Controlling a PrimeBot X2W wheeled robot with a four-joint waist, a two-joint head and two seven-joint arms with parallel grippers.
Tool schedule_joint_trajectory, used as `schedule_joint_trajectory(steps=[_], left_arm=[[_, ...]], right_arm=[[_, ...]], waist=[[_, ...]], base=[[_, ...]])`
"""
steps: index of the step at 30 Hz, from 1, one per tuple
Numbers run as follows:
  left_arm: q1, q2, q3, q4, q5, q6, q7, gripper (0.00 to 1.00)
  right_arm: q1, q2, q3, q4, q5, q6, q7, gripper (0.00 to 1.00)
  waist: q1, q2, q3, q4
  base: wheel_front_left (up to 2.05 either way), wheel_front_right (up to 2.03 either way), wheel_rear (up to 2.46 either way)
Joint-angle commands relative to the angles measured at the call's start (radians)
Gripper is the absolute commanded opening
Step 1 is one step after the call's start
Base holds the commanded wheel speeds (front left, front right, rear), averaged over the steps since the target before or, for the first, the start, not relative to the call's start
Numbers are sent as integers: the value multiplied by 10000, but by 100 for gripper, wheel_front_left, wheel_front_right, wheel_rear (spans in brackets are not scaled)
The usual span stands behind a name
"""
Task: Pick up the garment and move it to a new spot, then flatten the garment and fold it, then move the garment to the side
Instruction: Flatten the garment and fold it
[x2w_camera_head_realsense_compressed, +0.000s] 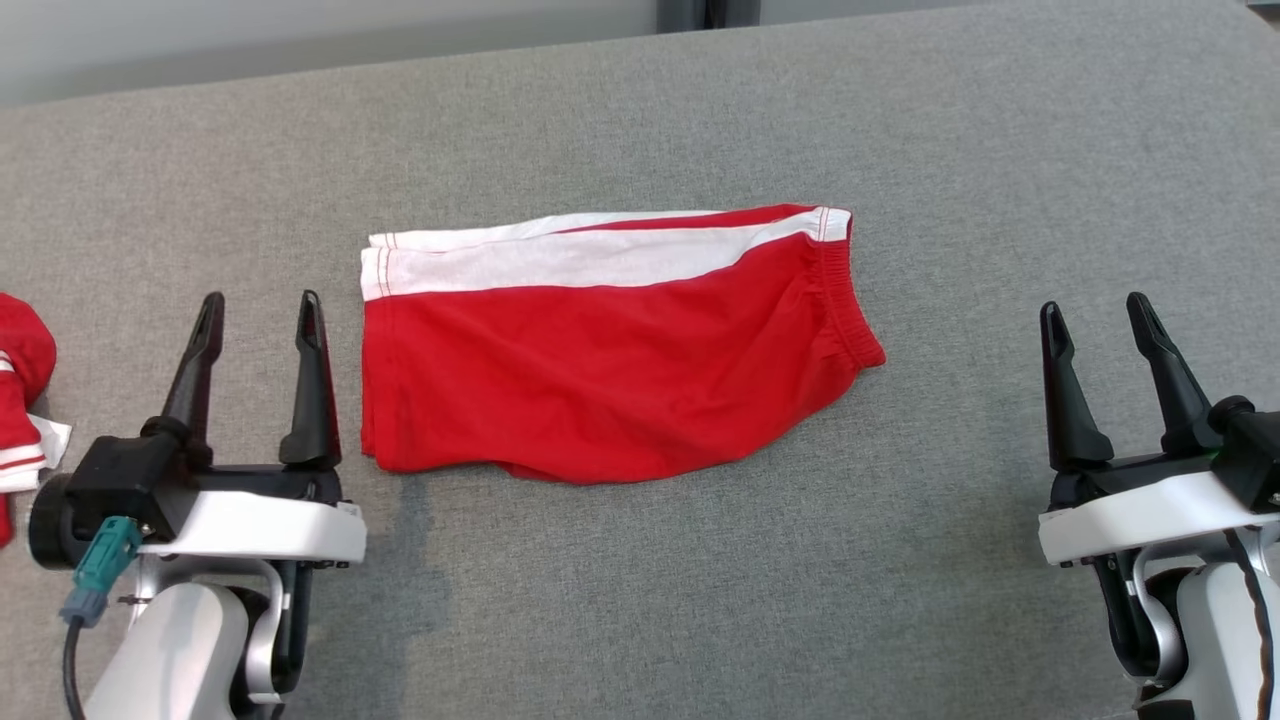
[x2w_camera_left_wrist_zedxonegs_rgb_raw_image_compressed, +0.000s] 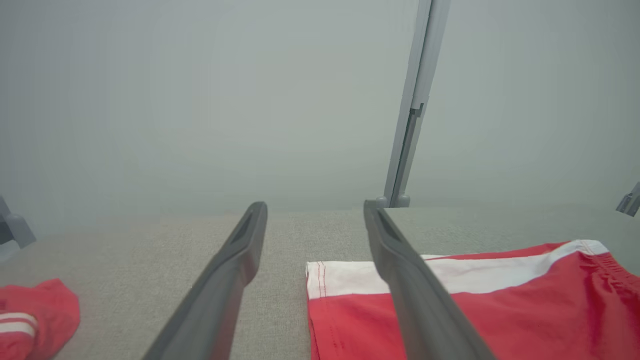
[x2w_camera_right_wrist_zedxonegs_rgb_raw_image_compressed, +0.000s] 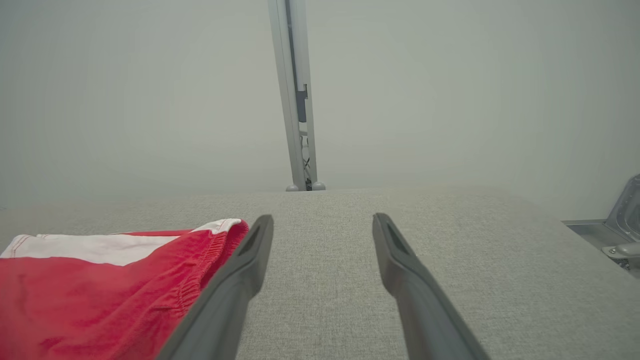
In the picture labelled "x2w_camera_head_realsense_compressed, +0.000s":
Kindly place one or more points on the red shorts with white stripe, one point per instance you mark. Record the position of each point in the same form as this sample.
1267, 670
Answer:
600, 380

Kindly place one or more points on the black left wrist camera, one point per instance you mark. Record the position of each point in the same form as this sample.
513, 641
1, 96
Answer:
100, 485

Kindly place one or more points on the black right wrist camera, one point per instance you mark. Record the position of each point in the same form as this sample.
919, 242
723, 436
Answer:
1255, 450

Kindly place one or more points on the grey metal partition post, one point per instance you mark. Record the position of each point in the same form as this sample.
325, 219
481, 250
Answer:
705, 12

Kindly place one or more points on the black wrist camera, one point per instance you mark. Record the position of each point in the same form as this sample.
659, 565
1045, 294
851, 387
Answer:
1255, 450
100, 485

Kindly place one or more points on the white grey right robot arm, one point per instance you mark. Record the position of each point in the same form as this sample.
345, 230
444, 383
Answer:
1215, 640

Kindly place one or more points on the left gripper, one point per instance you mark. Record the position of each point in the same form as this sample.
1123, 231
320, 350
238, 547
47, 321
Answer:
260, 525

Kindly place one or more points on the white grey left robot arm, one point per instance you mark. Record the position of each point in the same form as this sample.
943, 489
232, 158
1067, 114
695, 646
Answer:
170, 650

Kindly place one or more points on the red and white jersey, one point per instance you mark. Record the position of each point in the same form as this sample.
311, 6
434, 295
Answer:
20, 400

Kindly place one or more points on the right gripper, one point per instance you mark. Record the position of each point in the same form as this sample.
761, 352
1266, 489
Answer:
1150, 515

